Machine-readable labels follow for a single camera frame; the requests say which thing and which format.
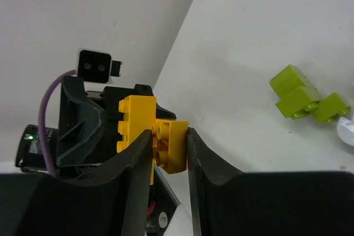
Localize yellow lego brick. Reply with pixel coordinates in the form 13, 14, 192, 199
116, 95, 158, 186

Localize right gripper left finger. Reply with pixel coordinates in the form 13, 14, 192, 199
1, 130, 152, 235

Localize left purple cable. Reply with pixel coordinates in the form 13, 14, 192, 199
38, 69, 77, 178

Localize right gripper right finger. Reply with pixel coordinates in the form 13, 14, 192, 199
186, 128, 353, 235

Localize large lime green lego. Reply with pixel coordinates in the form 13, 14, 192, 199
269, 65, 351, 124

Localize yellow and red lego stack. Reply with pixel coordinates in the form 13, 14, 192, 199
152, 119, 189, 174

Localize white divided tray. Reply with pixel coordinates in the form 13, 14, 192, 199
336, 117, 354, 146

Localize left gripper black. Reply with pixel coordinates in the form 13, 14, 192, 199
15, 76, 178, 179

